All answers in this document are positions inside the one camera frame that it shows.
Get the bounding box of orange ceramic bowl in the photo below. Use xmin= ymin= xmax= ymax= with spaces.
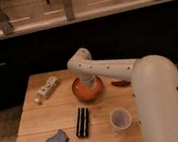
xmin=72 ymin=77 xmax=104 ymax=102

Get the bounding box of grey metal post middle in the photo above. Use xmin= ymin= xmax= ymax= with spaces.
xmin=62 ymin=0 xmax=75 ymax=21

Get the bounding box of grey metal post left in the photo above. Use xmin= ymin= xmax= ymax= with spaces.
xmin=0 ymin=6 xmax=14 ymax=35

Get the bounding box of white paper cup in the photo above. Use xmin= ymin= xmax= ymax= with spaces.
xmin=109 ymin=108 xmax=133 ymax=133

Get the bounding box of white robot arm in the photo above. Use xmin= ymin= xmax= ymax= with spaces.
xmin=67 ymin=48 xmax=178 ymax=142

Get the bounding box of black striped rectangular block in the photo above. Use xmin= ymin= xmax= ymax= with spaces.
xmin=76 ymin=107 xmax=89 ymax=138

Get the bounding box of red chili pepper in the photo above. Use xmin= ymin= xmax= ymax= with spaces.
xmin=111 ymin=80 xmax=131 ymax=87

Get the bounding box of white tube package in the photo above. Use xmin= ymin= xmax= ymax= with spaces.
xmin=34 ymin=76 xmax=59 ymax=105

